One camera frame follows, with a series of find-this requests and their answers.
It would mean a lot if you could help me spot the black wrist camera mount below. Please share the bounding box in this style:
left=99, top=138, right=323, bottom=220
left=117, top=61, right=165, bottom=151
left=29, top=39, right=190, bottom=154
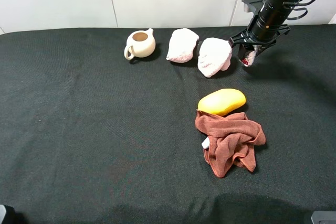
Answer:
left=241, top=0, right=266, bottom=14

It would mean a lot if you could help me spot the pink folded towel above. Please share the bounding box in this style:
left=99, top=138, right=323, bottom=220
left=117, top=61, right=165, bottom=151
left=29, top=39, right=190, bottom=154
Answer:
left=197, top=38, right=232, bottom=78
left=166, top=28, right=199, bottom=63

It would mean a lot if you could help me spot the black tablecloth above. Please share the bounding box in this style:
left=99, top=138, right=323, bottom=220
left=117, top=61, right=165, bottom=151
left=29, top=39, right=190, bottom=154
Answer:
left=1, top=25, right=335, bottom=223

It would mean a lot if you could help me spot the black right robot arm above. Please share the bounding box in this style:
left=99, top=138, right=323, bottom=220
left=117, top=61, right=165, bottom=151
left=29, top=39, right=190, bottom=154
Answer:
left=229, top=0, right=316, bottom=67

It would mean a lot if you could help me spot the cream ceramic teapot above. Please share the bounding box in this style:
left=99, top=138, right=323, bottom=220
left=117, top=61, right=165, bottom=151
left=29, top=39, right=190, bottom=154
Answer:
left=124, top=28, right=156, bottom=60

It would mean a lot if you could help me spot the grey device corner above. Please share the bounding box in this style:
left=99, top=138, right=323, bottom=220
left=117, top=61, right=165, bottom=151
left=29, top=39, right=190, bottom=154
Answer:
left=311, top=211, right=336, bottom=224
left=0, top=205, right=7, bottom=224

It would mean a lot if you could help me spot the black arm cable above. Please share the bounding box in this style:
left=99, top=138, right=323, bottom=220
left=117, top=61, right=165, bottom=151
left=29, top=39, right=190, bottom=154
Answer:
left=282, top=0, right=336, bottom=21

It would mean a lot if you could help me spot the yellow mango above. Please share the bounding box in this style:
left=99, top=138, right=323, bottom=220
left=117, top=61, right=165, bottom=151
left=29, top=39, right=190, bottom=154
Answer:
left=197, top=89, right=246, bottom=116

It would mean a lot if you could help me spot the grey device left corner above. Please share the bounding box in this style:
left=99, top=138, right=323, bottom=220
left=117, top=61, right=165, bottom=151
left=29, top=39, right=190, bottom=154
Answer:
left=0, top=205, right=7, bottom=224

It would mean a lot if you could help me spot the brown microfiber cloth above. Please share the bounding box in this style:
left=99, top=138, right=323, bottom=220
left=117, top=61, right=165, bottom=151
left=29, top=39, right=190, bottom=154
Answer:
left=195, top=110, right=266, bottom=178

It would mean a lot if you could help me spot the left pink folded towel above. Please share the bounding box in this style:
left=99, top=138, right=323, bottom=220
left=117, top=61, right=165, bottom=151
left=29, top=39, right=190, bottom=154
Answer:
left=166, top=28, right=199, bottom=63

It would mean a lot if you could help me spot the right pink folded towel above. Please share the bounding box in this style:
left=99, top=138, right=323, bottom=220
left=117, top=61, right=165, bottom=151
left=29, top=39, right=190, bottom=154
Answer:
left=197, top=38, right=232, bottom=78

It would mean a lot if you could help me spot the grey device right corner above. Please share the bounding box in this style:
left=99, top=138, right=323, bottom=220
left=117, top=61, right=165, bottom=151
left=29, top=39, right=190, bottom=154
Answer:
left=311, top=211, right=336, bottom=224

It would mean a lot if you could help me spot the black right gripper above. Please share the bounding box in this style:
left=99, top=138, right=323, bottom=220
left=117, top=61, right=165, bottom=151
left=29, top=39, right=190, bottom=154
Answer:
left=228, top=24, right=291, bottom=62

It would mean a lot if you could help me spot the small candy bottle silver cap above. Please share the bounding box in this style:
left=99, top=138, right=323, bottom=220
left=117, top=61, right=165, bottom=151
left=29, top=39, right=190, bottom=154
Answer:
left=241, top=46, right=259, bottom=67

